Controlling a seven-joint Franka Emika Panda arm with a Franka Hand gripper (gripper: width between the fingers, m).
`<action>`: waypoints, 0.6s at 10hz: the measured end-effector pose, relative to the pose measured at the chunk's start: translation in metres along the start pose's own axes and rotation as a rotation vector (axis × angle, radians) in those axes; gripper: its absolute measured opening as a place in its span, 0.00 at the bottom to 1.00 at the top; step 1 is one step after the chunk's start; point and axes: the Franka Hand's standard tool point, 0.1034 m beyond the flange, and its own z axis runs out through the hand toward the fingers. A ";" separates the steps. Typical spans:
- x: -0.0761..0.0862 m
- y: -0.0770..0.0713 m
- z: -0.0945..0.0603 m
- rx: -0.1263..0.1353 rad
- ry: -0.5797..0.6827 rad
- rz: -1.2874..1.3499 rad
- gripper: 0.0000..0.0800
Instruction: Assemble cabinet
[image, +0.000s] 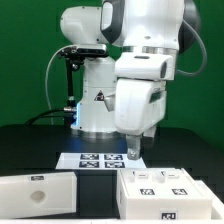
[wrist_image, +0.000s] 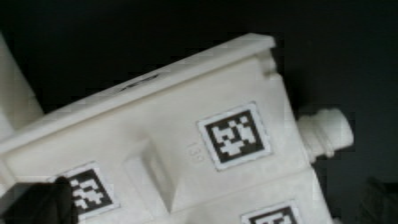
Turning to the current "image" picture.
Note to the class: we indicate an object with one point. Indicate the white cabinet top block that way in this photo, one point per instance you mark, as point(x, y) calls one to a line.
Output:
point(23, 196)

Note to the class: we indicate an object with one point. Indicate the white marker base sheet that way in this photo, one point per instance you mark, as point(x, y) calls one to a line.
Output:
point(96, 161)

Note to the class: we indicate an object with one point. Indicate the white L-shaped obstacle frame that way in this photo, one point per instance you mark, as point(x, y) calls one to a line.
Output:
point(217, 206)

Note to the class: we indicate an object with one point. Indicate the black camera stand pole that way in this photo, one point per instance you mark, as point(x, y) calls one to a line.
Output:
point(70, 83)

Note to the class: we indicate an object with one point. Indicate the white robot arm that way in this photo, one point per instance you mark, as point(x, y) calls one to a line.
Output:
point(128, 50)

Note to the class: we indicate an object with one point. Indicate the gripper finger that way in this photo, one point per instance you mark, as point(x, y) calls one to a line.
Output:
point(150, 133)
point(133, 147)

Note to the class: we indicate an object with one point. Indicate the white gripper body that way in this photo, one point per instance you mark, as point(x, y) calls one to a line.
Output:
point(139, 105)

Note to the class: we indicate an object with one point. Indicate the white cabinet body box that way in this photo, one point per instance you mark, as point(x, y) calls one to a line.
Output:
point(147, 208)

